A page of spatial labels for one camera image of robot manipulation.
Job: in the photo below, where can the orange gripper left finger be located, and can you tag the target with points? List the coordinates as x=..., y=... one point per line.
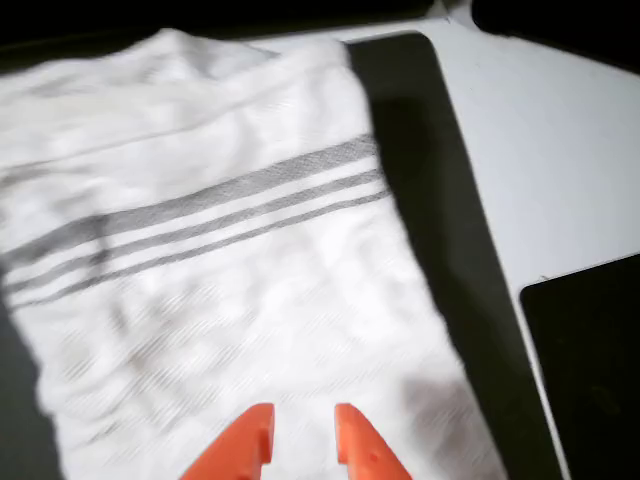
x=240, y=450

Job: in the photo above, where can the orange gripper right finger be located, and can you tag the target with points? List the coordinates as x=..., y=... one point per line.
x=365, y=450

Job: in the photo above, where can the white striped kitchen towel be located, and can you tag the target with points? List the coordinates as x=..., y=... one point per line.
x=250, y=300

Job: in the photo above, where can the black flat tablet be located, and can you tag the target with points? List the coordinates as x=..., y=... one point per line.
x=590, y=375

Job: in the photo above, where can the black desk mat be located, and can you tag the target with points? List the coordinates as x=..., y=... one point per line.
x=440, y=200

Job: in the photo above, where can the black rounded device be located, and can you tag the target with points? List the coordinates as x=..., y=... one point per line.
x=550, y=25

